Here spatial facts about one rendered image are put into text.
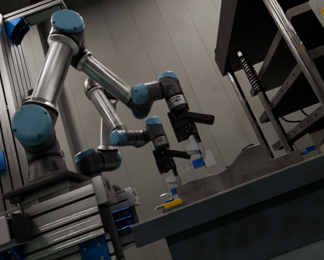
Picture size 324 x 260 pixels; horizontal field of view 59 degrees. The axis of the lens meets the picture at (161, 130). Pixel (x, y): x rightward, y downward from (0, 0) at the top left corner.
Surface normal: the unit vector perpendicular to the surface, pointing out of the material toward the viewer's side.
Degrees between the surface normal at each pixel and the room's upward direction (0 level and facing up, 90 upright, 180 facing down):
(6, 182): 90
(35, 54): 90
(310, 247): 90
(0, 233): 90
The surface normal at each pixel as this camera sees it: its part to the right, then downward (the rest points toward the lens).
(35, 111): 0.20, -0.25
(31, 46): -0.10, -0.26
